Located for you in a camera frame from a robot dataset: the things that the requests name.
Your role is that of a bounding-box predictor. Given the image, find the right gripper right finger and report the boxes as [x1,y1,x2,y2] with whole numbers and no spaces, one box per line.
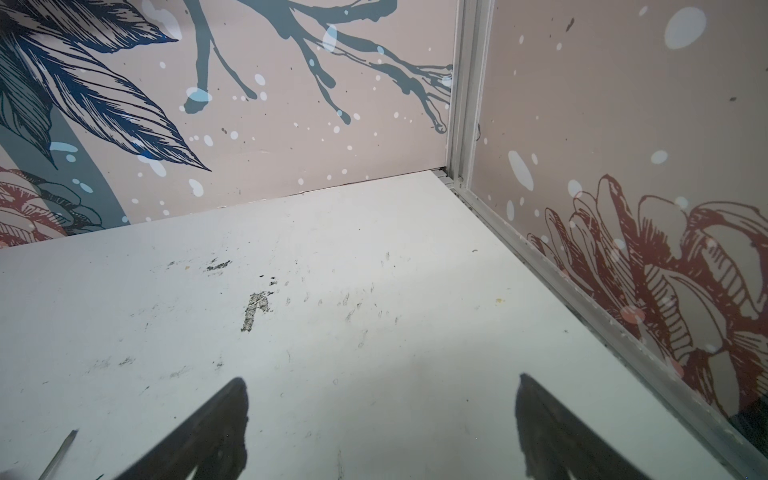
[515,373,649,480]

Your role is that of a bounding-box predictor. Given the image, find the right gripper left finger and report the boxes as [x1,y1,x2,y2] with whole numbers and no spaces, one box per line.
[119,377,249,479]

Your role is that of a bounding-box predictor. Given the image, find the orange black screwdriver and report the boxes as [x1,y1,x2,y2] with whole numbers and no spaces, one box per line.
[38,429,79,480]

